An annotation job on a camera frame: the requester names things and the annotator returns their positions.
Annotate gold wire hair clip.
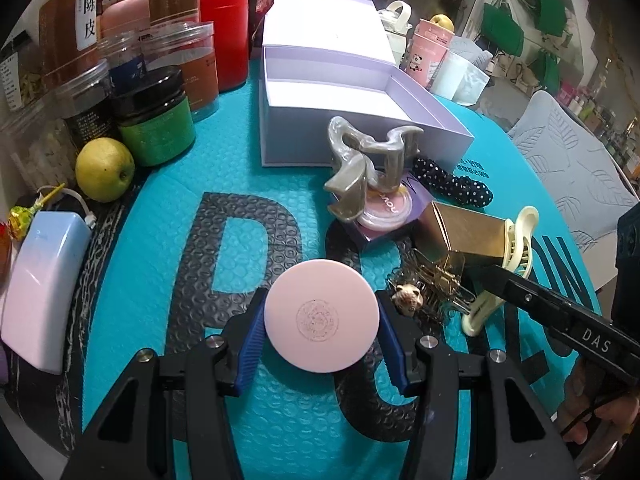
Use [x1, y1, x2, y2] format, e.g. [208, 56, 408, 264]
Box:
[386, 248, 476, 324]

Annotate cream hair claw clip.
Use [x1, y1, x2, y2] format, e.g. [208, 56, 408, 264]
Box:
[461, 206, 539, 337]

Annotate round pink compact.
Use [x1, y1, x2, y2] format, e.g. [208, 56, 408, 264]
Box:
[264, 259, 380, 374]

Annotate gold rectangular box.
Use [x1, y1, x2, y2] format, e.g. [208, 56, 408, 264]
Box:
[413, 202, 506, 266]

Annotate clear pink blush compact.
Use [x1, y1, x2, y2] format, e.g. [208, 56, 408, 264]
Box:
[356, 184, 412, 233]

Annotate purple signature palette box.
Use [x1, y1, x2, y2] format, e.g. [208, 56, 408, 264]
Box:
[331, 170, 433, 248]

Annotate pearl grey hair claw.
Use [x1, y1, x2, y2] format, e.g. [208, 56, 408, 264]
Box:
[323, 116, 424, 222]

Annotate person's right hand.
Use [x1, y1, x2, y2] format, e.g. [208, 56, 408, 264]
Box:
[555, 358, 640, 461]

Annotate teal bubble mailer mat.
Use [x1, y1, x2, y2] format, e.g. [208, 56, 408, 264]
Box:
[81, 58, 604, 480]

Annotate grey leaf pattern cushion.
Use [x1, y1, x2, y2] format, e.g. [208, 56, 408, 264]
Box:
[509, 90, 639, 289]

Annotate black polka dot scrunchie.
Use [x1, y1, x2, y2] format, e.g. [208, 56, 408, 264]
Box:
[411, 156, 494, 209]

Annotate pastel gradient power bank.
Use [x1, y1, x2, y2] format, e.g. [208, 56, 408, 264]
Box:
[1, 211, 91, 375]

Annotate yellow green apple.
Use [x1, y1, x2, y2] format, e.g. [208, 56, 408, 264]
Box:
[75, 138, 134, 203]

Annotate yellow wrapped lollipop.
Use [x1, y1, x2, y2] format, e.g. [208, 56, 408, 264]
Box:
[6, 183, 65, 242]

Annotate green label black jar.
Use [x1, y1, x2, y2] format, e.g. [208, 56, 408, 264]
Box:
[115, 65, 195, 167]

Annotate small dark lid jar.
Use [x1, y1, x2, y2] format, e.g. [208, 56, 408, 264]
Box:
[54, 60, 116, 151]

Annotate green tote bag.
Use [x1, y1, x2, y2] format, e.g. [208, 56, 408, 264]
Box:
[480, 3, 524, 56]

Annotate blue label small jar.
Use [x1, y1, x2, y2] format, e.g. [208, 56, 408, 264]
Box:
[98, 30, 146, 94]

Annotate clear jar brown contents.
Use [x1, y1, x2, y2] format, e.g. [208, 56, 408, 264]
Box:
[142, 22, 219, 122]

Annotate pink panda paper cup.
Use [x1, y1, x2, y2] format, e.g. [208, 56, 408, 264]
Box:
[405, 18, 454, 88]

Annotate open lavender gift box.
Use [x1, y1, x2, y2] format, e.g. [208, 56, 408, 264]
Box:
[259, 0, 474, 170]

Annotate apple on pink cup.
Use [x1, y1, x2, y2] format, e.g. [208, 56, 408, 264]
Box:
[430, 14, 456, 34]

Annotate pale green kettle jug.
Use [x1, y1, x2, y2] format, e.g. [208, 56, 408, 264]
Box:
[378, 0, 412, 66]

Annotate tall jar white label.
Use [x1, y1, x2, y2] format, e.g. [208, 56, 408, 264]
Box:
[38, 0, 99, 90]

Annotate red cylindrical canister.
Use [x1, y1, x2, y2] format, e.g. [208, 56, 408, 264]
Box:
[200, 0, 248, 92]

